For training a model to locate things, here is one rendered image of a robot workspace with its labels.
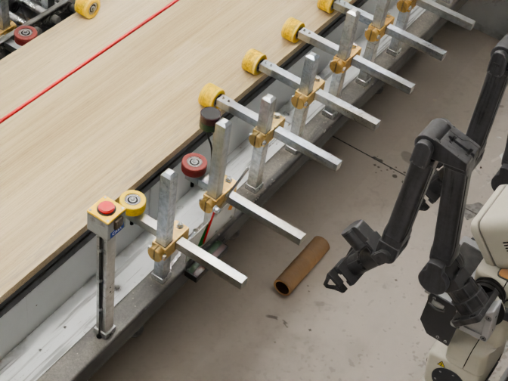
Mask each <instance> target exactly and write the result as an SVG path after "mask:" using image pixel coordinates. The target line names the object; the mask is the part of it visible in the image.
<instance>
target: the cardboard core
mask: <svg viewBox="0 0 508 381"><path fill-rule="evenodd" d="M329 249H330V245H329V243H328V242H327V241H326V240H325V239H324V238H323V237H320V236H316V237H314V238H313V240H312V241H311V242H310V243H309V244H308V245H307V246H306V247H305V248H304V249H303V251H301V252H300V254H298V256H297V257H296V258H295V259H294V260H293V261H292V262H291V264H290V265H289V266H288V267H287V268H286V269H285V270H284V271H283V273H282V274H281V275H280V276H279V277H278V278H277V279H276V281H275V282H274V287H275V289H276V291H278V292H279V293H280V294H281V295H284V296H288V295H289V294H291V292H292V291H294V289H295V288H296V287H297V286H298V285H299V284H300V283H301V281H302V280H303V279H304V278H305V277H306V275H307V274H308V273H309V272H310V271H311V270H312V268H313V267H314V266H315V265H316V264H317V263H318V262H319V261H320V260H321V259H322V257H323V256H324V255H325V254H326V253H327V252H328V250H329Z"/></svg>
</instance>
